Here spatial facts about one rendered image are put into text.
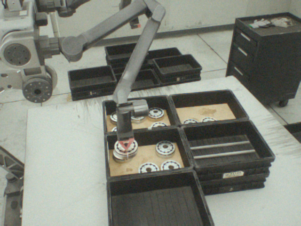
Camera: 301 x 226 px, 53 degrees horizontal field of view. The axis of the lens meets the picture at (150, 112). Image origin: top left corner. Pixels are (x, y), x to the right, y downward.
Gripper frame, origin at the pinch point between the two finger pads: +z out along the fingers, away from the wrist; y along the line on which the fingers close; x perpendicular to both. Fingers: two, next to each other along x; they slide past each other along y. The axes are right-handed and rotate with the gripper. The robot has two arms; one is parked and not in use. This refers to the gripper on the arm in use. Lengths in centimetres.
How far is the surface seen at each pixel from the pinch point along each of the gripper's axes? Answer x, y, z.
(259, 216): -60, -24, 35
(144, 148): -11.0, 17.6, 22.7
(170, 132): -25.3, 19.8, 15.2
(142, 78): -30, 157, 69
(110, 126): 5.6, 38.9, 23.2
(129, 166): -1.4, 6.5, 22.5
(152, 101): -21, 50, 16
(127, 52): -21, 196, 59
